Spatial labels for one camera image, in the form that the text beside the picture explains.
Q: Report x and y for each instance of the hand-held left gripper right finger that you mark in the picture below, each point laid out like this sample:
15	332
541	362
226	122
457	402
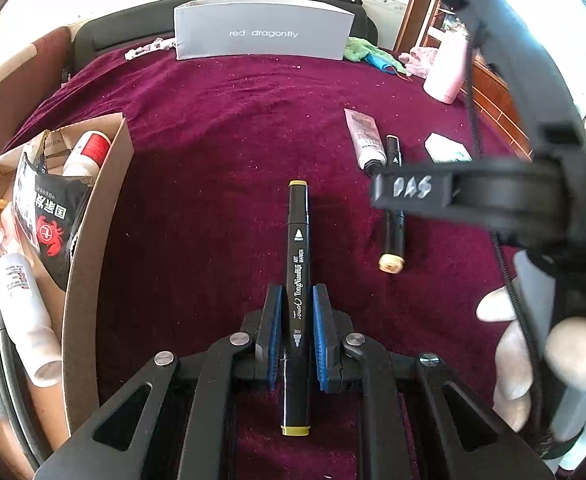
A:
320	335

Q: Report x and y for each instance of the green cloth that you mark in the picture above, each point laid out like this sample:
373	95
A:
368	49

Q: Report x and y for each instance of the white bottle red label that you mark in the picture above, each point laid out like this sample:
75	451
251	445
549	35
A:
90	150

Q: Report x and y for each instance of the brown side panel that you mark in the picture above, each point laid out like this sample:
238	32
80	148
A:
3	120

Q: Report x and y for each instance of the plain white bottle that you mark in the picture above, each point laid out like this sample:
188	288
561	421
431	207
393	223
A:
23	310

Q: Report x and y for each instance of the small white teal box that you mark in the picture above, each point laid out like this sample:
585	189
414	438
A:
445	146

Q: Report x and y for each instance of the blue plastic item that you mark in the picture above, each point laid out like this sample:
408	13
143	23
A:
379	60

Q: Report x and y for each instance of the black bag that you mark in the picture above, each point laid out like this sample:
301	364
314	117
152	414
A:
123	35

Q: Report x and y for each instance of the pale tube black cap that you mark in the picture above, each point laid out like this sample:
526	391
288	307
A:
365	135

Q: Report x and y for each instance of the black marker yellow caps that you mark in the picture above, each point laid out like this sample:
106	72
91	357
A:
297	260

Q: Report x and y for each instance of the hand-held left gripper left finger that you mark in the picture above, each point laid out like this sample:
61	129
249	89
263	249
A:
273	335

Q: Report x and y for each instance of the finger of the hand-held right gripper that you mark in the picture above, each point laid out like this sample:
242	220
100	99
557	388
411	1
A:
473	190

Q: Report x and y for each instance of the black snack packet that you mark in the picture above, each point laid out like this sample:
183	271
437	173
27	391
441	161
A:
48	210

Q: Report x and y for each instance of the wooden window frame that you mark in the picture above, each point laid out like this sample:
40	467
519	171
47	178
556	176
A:
493	90

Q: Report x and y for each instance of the black marker beige cap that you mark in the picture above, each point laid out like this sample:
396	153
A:
393	240

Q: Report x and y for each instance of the pink cloth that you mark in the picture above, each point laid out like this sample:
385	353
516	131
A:
418	57

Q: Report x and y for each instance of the person's right hand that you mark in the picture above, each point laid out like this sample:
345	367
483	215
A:
513	370

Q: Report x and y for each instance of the pink bottle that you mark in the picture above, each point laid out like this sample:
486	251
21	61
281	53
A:
445	70

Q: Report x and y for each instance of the burgundy blanket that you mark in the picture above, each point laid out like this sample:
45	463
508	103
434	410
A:
223	135

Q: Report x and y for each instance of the grey shoe box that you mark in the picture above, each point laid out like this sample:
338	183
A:
263	35

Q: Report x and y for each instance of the brown cardboard box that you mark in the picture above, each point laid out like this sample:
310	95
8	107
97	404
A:
98	260

